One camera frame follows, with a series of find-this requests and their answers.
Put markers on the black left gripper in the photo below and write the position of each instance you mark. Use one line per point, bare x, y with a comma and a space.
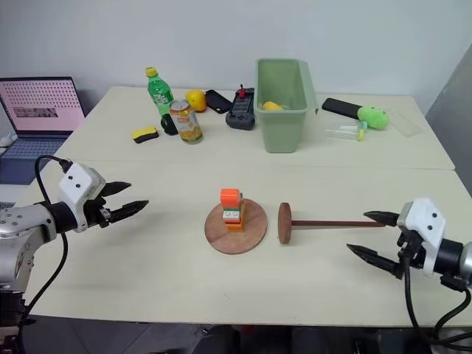
97, 214

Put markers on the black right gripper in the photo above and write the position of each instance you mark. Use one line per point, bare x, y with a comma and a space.
411, 250

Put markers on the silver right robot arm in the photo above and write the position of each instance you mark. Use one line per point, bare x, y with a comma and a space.
457, 256

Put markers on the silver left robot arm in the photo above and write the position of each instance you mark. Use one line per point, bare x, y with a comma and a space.
22, 221

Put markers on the wooden disc with rod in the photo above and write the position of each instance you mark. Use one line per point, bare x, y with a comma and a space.
284, 223

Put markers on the yellow black sponge eraser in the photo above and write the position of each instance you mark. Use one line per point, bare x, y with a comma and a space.
145, 134

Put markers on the small black round object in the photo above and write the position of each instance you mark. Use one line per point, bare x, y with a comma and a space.
169, 125

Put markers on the orange drink can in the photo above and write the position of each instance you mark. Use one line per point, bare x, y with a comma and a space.
188, 125

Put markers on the clear tube with coloured cap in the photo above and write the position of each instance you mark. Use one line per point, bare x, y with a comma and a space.
343, 132

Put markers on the orange white toy block stack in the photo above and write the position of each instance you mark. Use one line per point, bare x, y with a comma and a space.
231, 210

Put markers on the green soda bottle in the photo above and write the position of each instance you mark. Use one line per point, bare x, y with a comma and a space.
159, 92

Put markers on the clear plastic sheet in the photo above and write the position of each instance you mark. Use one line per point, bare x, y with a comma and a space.
403, 123

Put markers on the green plush toy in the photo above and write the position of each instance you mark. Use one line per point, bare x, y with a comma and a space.
373, 118

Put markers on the open laptop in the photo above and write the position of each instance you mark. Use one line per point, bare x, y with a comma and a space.
40, 107

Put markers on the round wooden base disc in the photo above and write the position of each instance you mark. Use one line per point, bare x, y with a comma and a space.
254, 225

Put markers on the black remote control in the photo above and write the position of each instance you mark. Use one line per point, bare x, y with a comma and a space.
339, 107

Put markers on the black smartphone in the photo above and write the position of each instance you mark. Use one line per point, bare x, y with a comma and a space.
218, 101

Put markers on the grey panel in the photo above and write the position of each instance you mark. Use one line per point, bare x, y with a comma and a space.
451, 118

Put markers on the green plastic bin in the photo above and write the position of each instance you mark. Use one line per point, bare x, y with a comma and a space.
282, 125

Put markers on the black handheld controller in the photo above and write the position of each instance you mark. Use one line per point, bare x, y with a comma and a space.
241, 112

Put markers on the yellow toy fruit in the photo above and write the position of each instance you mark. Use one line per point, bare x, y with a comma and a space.
272, 106

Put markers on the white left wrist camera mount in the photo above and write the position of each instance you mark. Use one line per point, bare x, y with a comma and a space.
75, 180

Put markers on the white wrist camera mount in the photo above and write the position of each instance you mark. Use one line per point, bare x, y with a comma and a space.
427, 225
75, 180

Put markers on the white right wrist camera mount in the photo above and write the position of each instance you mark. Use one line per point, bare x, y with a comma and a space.
427, 225

